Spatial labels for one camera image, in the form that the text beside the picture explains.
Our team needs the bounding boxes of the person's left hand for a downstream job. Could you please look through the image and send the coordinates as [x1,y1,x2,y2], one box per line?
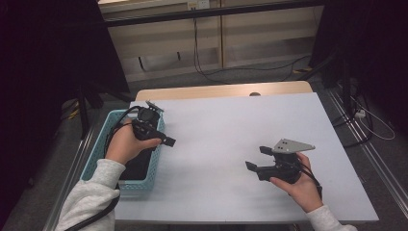
[105,118,163,167]

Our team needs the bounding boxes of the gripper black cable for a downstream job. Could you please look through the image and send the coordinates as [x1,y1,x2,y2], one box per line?
[296,160,323,200]
[64,105,143,231]

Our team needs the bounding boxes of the white floor cable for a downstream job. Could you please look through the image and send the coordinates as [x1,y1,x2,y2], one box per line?
[349,95,396,141]

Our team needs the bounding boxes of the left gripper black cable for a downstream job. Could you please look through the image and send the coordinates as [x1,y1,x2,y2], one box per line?
[64,105,143,231]

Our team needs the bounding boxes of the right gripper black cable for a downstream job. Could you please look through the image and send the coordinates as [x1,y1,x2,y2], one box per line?
[296,160,323,200]

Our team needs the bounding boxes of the black curtain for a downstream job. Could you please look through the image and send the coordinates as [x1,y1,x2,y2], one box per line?
[309,0,408,136]
[0,0,131,222]

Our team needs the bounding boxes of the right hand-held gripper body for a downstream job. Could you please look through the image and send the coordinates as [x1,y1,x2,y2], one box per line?
[263,138,317,186]

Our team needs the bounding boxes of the light blue perforated plastic basket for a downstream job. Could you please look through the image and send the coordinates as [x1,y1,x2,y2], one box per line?
[79,108,166,196]

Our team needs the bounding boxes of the white wall socket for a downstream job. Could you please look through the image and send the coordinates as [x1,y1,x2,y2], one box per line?
[187,0,211,10]

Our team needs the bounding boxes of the person's right hand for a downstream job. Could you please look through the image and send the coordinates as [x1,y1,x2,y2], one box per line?
[268,152,323,214]

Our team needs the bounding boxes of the yellow floor cable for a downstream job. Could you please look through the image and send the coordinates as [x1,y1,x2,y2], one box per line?
[61,99,81,120]

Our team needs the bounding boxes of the long wooden desk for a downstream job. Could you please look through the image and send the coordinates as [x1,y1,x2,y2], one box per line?
[97,0,325,83]

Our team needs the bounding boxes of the aluminium floor rail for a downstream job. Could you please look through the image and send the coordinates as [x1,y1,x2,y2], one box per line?
[325,88,408,210]
[41,128,94,231]

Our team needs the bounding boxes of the black metal stand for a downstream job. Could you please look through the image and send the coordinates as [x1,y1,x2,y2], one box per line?
[76,83,136,141]
[296,52,354,114]

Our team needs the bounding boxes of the black power cable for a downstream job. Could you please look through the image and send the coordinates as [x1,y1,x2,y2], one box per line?
[191,8,312,85]

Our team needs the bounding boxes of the black floor cable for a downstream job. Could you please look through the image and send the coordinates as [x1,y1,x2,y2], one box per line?
[331,92,374,148]

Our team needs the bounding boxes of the black pants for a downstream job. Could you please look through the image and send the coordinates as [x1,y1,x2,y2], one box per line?
[118,147,154,181]

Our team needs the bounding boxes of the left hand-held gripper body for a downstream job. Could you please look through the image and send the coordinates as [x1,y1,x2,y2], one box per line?
[130,100,166,142]

